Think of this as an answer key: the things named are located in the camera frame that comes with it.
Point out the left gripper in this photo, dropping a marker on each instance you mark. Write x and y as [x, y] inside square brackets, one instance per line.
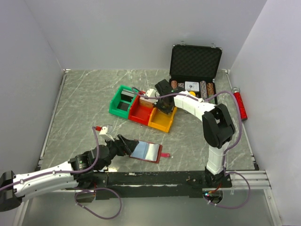
[130, 145]

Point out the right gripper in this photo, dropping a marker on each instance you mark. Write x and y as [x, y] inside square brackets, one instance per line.
[167, 111]

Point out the red leather card holder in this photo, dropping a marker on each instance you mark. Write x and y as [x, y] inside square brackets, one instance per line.
[150, 152]

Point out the black VIP card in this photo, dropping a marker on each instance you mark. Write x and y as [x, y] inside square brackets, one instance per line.
[123, 106]

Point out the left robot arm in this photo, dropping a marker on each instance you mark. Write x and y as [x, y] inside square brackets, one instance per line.
[76, 172]

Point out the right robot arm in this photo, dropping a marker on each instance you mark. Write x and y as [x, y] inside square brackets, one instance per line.
[218, 127]

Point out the cards in red bin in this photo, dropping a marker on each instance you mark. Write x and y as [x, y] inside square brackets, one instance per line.
[145, 102]

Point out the white playing card deck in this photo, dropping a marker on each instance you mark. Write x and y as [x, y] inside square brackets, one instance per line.
[192, 86]

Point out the cards in green bin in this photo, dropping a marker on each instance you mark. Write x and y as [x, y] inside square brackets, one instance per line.
[127, 95]

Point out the yellow plastic bin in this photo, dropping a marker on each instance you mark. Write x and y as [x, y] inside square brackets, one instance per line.
[161, 121]

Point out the red plastic bin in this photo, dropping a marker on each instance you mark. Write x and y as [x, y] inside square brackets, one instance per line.
[138, 113]

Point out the green plastic bin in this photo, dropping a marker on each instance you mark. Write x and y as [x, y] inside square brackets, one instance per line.
[115, 101]

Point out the black poker chip case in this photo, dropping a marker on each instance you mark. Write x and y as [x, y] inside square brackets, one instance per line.
[190, 63]

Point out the red glitter tube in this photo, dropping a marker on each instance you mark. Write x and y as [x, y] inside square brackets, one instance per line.
[236, 93]

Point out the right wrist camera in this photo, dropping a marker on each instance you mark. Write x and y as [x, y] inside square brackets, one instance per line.
[150, 93]

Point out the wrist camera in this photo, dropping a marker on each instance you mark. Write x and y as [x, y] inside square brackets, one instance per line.
[150, 93]
[105, 132]

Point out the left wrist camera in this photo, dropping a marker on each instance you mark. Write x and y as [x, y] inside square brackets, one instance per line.
[105, 132]

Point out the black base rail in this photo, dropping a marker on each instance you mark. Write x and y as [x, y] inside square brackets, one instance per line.
[157, 183]

